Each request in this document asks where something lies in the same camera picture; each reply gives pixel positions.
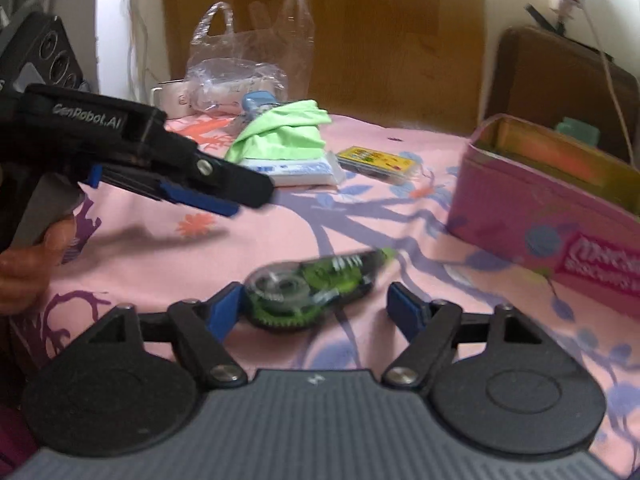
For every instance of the light green cloth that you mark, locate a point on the light green cloth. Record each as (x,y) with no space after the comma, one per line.
(286,132)

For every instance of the pink biscuit tin box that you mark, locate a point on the pink biscuit tin box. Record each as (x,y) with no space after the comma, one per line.
(552,204)

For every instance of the person's left hand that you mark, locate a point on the person's left hand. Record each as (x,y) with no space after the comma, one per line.
(26,272)

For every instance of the clear plastic bag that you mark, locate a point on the clear plastic bag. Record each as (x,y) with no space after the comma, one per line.
(274,56)

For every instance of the green correction tape dispenser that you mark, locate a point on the green correction tape dispenser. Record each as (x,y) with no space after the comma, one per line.
(296,295)

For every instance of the pink floral bedsheet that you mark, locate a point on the pink floral bedsheet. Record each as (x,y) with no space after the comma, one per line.
(131,250)

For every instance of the teal green mug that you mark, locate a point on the teal green mug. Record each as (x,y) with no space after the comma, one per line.
(580,131)

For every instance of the white ceramic mug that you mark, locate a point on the white ceramic mug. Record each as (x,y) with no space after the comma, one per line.
(173,98)

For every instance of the brown cardboard sheet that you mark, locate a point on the brown cardboard sheet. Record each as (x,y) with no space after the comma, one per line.
(399,63)

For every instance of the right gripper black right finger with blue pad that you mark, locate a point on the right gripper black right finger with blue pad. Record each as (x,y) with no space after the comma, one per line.
(497,382)

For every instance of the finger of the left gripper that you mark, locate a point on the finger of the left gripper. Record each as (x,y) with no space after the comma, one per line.
(237,184)

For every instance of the dark brown headboard panel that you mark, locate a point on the dark brown headboard panel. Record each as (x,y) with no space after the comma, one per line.
(542,77)

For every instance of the white tissue packet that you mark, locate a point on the white tissue packet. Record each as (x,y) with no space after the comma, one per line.
(322,171)

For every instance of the yellow crayon box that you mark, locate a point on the yellow crayon box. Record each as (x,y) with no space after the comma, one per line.
(376,164)

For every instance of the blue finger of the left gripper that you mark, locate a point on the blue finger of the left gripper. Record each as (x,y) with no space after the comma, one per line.
(195,199)

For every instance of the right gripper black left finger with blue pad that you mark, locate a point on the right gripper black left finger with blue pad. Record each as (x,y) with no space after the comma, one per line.
(131,380)

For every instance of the blue glasses case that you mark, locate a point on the blue glasses case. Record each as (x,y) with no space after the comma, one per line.
(256,103)

